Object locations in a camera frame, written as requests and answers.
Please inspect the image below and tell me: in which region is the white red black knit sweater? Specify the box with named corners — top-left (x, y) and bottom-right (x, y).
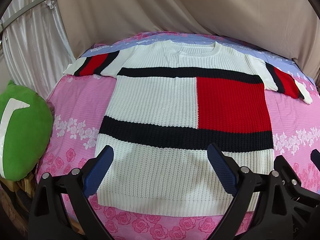
top-left (66, 40), bottom-right (312, 217)

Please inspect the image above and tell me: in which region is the metal curtain rail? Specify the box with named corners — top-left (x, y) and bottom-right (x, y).
top-left (1, 0), bottom-right (46, 34)

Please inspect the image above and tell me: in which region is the green plush pillow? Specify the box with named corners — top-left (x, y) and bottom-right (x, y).
top-left (1, 81), bottom-right (53, 181)

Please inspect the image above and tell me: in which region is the pink floral bed sheet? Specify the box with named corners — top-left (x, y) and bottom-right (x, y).
top-left (37, 32), bottom-right (319, 239)

